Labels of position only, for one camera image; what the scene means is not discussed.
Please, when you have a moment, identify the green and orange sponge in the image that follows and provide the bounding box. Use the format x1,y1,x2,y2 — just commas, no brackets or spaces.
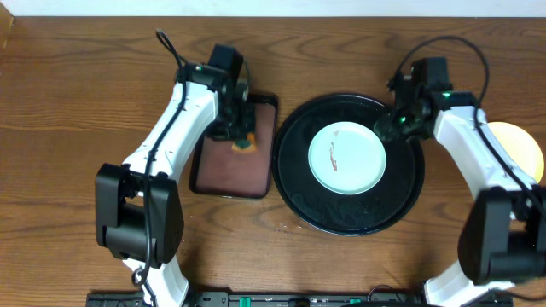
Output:
231,133,258,154

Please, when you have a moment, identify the light blue plate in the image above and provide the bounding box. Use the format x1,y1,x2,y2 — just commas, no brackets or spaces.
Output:
307,121,386,195

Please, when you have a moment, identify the yellow plate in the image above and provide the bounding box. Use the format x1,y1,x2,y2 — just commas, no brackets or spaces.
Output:
488,122,544,182

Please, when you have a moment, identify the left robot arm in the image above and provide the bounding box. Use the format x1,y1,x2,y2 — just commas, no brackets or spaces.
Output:
95,60,254,306

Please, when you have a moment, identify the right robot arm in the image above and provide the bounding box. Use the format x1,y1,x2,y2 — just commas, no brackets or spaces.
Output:
374,57,545,306

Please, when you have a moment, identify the black rectangular water tray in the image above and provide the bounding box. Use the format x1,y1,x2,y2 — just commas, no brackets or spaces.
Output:
189,92,279,199

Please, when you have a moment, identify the round black tray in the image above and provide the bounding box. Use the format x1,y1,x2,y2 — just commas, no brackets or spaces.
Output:
272,94,425,236

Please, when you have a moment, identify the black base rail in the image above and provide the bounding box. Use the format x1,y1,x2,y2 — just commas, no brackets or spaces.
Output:
84,290,513,307

